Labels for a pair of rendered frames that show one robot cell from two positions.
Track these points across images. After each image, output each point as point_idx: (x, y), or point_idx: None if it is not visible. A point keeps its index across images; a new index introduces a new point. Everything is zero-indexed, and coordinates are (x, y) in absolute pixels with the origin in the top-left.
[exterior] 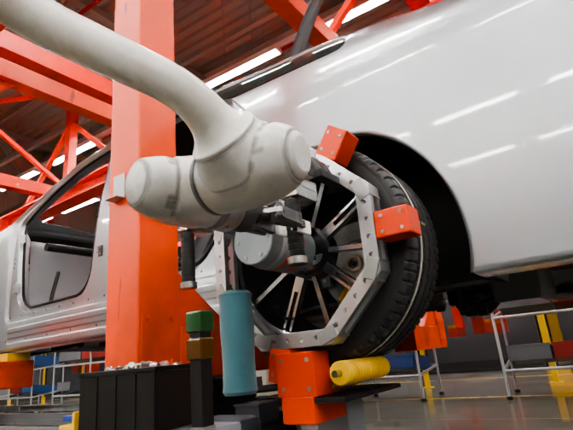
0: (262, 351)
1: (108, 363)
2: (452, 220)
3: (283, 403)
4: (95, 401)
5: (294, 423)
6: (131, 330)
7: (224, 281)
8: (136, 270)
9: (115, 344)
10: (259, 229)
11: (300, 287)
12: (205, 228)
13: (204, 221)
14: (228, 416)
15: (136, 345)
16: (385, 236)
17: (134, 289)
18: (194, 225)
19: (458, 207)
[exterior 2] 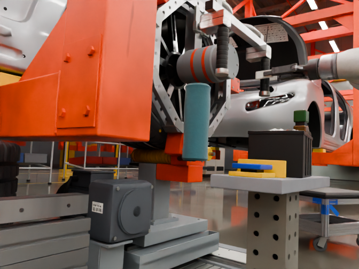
0: (178, 131)
1: (109, 104)
2: None
3: (189, 168)
4: (306, 153)
5: (193, 181)
6: (146, 78)
7: (158, 64)
8: (155, 12)
9: (122, 84)
10: (286, 74)
11: (171, 92)
12: (337, 77)
13: (356, 81)
14: (124, 180)
15: (150, 97)
16: (232, 90)
17: (151, 33)
18: (355, 80)
19: None
